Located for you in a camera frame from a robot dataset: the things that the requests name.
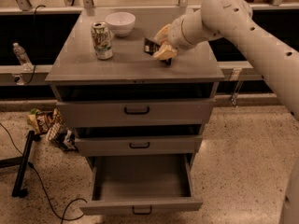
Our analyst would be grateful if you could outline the black metal stand leg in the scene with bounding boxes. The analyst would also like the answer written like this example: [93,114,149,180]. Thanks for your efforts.
[0,131,35,198]

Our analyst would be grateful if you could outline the dark snack package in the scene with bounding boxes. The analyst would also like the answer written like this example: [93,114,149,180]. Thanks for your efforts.
[58,130,77,151]

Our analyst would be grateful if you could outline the clear plastic water bottle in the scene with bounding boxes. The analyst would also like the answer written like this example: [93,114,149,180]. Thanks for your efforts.
[13,43,34,72]

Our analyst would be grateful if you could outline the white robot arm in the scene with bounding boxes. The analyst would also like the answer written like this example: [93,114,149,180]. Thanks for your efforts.
[154,0,299,119]

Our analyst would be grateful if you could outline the bottom grey drawer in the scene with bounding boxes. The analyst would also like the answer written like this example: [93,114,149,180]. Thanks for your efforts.
[80,154,202,216]

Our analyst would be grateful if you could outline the top grey drawer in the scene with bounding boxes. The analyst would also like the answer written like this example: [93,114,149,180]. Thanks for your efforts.
[57,99,213,128]

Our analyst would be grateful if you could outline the grey drawer cabinet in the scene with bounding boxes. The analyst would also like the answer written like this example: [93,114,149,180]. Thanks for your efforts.
[45,7,225,217]

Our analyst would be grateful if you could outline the green white soda can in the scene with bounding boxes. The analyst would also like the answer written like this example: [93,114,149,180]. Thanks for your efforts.
[91,21,113,60]

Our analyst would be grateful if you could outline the middle grey drawer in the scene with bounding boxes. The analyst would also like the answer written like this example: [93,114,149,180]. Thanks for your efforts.
[75,135,203,157]

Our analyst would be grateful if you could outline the black wall cable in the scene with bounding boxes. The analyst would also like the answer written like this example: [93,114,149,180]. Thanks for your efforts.
[25,5,47,86]

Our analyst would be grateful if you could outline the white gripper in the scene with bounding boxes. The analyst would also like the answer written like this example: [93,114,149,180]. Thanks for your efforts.
[153,15,190,60]

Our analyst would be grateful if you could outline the checkered snack bag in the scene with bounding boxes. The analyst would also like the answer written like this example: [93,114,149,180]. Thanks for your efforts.
[46,123,66,141]

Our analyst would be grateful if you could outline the grey drawer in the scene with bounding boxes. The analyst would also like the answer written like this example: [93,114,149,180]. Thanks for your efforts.
[57,99,213,128]
[75,135,203,157]
[80,154,202,216]

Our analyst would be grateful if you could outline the brown chip bag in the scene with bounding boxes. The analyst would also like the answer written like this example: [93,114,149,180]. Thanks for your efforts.
[27,108,61,134]

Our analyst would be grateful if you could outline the white bowl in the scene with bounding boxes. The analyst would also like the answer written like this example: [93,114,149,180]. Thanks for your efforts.
[106,12,135,37]

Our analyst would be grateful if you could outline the black rxbar chocolate bar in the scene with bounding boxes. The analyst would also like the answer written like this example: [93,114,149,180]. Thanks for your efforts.
[144,37,172,66]

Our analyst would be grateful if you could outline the black floor cable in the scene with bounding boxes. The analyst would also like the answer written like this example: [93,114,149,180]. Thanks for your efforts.
[0,122,88,224]

